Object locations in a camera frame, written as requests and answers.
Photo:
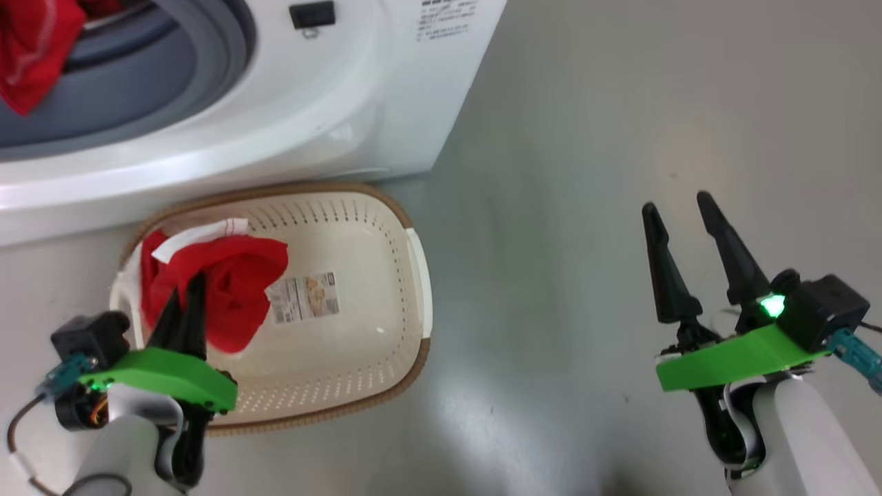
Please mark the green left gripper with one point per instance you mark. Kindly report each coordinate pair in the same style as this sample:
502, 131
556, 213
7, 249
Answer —
165, 375

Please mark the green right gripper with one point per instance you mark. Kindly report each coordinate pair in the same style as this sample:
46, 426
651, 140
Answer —
730, 358

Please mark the red garment with white trim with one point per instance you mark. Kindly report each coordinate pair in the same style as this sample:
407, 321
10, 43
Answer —
234, 289

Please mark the cream perforated laundry basket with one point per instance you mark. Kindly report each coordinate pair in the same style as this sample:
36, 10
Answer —
358, 331

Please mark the white front-load washing machine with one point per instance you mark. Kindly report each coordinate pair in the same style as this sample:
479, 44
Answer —
310, 103

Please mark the paper product label sticker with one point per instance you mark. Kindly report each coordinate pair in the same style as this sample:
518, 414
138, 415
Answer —
303, 297

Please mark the grey text warning sticker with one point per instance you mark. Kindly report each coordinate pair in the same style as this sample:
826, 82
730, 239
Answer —
444, 21

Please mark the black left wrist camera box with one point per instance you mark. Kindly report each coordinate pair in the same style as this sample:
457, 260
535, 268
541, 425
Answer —
89, 334

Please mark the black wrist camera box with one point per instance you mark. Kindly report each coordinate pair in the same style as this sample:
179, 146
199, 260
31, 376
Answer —
823, 310
89, 334

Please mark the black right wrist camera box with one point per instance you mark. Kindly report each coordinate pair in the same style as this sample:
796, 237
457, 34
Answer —
823, 310

